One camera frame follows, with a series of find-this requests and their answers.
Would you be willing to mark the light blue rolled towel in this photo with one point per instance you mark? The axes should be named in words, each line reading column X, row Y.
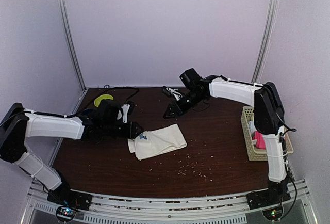
column 252, row 127

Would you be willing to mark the right aluminium frame post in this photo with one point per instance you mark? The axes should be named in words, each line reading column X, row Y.
column 265, row 42

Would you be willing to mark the pink towel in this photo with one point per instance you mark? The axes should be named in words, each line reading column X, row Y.
column 259, row 140

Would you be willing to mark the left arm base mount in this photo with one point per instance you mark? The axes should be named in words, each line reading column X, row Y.
column 70, row 203

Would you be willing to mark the left aluminium frame post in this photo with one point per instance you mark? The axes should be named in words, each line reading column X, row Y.
column 70, row 44

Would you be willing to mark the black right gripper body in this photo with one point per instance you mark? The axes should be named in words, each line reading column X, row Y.
column 186, row 106

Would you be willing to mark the green bowl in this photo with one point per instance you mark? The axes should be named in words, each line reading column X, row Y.
column 107, row 98

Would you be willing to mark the dark blue mug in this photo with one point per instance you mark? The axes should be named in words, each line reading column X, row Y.
column 90, row 113

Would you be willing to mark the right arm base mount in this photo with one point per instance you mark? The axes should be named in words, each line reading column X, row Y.
column 269, row 202

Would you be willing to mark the aluminium front rail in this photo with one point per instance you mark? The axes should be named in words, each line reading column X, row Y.
column 232, row 208

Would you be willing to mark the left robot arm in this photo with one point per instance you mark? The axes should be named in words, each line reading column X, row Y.
column 110, row 118

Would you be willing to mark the white towel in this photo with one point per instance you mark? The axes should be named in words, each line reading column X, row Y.
column 154, row 143

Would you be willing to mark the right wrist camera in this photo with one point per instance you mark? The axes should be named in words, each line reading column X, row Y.
column 172, row 93

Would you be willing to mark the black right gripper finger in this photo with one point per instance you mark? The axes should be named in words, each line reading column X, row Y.
column 171, row 107
column 171, row 114

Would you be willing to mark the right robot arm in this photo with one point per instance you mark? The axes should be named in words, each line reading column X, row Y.
column 268, row 114

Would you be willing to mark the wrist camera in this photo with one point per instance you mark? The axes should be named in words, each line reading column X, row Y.
column 172, row 93
column 125, row 110

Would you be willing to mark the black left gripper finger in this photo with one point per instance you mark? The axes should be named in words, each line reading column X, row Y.
column 134, row 135
column 136, row 128

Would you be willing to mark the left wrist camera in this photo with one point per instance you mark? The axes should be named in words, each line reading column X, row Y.
column 125, row 110

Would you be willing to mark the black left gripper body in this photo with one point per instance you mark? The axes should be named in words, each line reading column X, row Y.
column 110, row 130

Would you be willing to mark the aluminium frame post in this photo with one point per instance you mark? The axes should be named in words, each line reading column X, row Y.
column 70, row 44
column 265, row 42

